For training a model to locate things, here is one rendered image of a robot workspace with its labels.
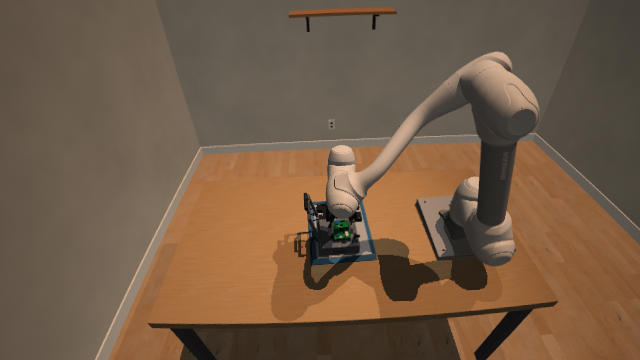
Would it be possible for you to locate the green circuit board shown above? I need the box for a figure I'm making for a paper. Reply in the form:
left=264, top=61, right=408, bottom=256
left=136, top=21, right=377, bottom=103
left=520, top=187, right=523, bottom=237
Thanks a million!
left=333, top=220, right=350, bottom=239

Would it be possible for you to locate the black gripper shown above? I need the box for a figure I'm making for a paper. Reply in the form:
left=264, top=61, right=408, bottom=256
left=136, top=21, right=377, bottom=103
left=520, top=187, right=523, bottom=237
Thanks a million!
left=325, top=202, right=356, bottom=233

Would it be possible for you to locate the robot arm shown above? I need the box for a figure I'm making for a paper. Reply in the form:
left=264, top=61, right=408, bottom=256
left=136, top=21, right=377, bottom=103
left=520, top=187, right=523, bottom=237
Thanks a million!
left=326, top=52, right=540, bottom=266

